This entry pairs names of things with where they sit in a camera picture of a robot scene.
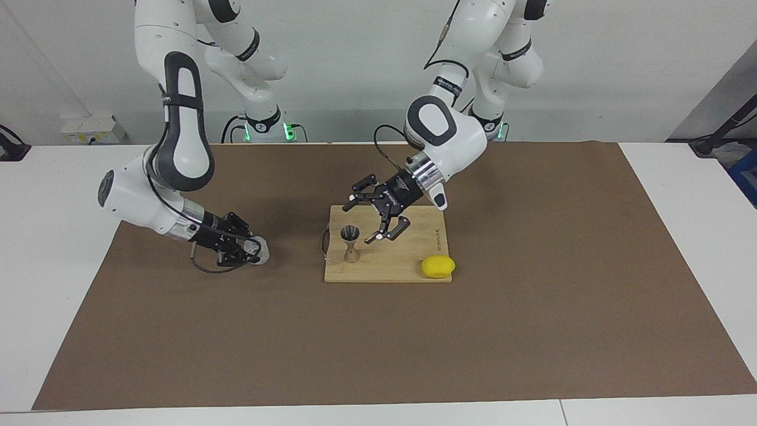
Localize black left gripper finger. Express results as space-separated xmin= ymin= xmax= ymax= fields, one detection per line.
xmin=342 ymin=173 xmax=388 ymax=212
xmin=364 ymin=204 xmax=412 ymax=244

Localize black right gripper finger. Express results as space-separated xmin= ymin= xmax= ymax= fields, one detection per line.
xmin=218 ymin=246 xmax=261 ymax=267
xmin=228 ymin=212 xmax=261 ymax=240

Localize steel double jigger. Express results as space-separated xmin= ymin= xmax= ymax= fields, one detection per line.
xmin=339 ymin=225 xmax=363 ymax=264

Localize yellow lemon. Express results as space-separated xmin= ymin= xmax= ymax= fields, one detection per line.
xmin=421 ymin=255 xmax=457 ymax=279

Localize brown table mat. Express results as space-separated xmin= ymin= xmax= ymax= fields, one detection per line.
xmin=33 ymin=141 xmax=757 ymax=411

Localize black stand leg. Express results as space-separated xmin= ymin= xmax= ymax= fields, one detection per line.
xmin=689 ymin=95 xmax=757 ymax=157

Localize blue crate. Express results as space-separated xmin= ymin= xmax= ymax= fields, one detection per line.
xmin=729 ymin=148 xmax=757 ymax=208

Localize wooden cutting board, metal handle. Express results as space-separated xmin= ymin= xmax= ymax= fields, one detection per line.
xmin=319 ymin=205 xmax=453 ymax=283

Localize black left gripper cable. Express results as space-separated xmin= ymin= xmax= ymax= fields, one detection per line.
xmin=373 ymin=0 xmax=471 ymax=173

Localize black right base cable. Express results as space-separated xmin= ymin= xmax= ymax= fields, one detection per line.
xmin=221 ymin=115 xmax=245 ymax=144

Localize white wall outlet box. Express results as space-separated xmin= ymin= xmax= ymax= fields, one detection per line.
xmin=61 ymin=115 xmax=128 ymax=144

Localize black clamp mount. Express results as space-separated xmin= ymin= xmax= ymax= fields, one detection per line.
xmin=0 ymin=124 xmax=31 ymax=162

